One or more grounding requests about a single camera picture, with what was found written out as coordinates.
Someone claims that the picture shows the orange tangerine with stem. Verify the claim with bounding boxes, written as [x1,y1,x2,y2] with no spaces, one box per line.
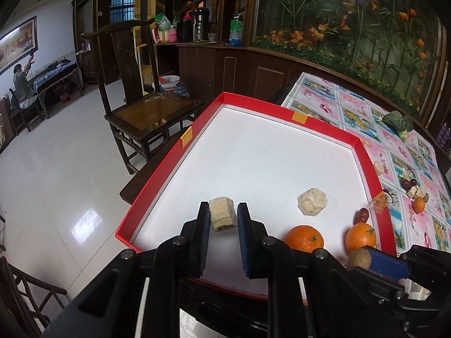
[346,223,376,253]

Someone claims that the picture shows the beige wafer block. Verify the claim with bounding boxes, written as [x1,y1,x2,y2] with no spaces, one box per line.
[209,197,238,232]

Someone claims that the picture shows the red jujube in box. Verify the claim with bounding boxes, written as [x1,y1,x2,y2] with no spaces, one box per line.
[353,208,369,224]

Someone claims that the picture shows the small tangerine on table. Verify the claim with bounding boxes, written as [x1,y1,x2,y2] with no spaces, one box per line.
[412,197,426,214]

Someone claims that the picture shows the dark red jujube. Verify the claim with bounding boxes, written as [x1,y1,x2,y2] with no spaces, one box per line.
[401,179,412,192]

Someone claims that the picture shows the colourful fruit print tablecloth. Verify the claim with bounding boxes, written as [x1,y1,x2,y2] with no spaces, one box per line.
[276,72,450,253]

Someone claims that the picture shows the red box white inside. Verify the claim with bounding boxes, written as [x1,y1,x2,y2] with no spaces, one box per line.
[115,92,396,262]

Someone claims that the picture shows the purple bottles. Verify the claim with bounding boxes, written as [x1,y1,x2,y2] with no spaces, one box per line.
[436,123,451,151]

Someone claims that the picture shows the green leafy vegetable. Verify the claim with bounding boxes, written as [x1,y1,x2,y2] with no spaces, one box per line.
[381,111,414,142]

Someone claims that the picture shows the dark wooden chair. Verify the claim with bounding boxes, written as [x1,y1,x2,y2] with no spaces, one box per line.
[81,18,204,175]

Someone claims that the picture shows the seated person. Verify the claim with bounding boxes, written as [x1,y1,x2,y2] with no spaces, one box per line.
[13,54,37,110]

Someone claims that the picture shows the flower mural panel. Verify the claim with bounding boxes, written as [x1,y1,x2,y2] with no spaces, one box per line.
[251,0,445,116]

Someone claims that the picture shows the dark desk table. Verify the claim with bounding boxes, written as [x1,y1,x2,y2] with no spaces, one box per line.
[33,61,83,119]

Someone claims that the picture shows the green plastic bottle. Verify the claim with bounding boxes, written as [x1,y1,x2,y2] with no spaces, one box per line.
[229,12,244,46]

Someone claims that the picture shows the framed horse painting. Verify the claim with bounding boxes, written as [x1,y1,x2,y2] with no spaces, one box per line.
[0,16,38,73]

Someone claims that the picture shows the black thermos flask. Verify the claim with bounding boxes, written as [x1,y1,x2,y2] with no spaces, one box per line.
[191,7,209,42]

